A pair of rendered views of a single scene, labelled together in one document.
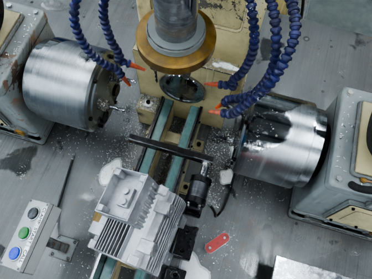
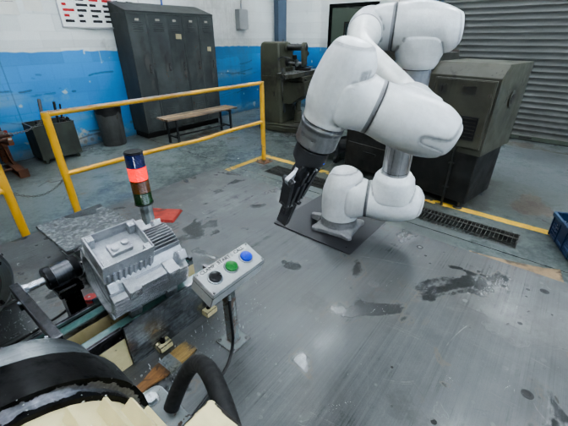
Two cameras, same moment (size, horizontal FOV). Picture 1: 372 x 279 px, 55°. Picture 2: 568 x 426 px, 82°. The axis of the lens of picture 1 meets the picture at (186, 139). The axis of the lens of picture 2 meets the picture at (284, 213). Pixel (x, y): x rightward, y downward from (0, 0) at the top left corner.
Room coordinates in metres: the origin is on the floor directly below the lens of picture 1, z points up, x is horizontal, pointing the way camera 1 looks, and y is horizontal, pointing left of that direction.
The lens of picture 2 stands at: (0.64, 0.75, 1.55)
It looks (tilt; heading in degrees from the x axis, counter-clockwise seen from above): 28 degrees down; 204
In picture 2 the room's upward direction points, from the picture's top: straight up
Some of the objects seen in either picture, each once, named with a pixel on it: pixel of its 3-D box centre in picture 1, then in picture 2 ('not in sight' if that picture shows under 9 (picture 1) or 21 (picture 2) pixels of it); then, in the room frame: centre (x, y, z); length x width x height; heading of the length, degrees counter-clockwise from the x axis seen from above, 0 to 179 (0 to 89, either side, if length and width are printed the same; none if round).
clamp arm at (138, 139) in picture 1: (170, 149); (36, 312); (0.38, 0.04, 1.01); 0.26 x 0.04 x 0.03; 76
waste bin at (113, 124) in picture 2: not in sight; (111, 124); (-3.05, -3.87, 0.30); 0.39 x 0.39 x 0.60
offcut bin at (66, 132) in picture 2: not in sight; (51, 129); (-2.23, -4.02, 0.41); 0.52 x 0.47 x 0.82; 165
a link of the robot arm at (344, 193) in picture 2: not in sight; (344, 192); (-0.61, 0.48, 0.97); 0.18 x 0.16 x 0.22; 97
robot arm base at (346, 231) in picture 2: not in sight; (334, 219); (-0.61, 0.45, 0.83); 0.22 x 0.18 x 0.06; 82
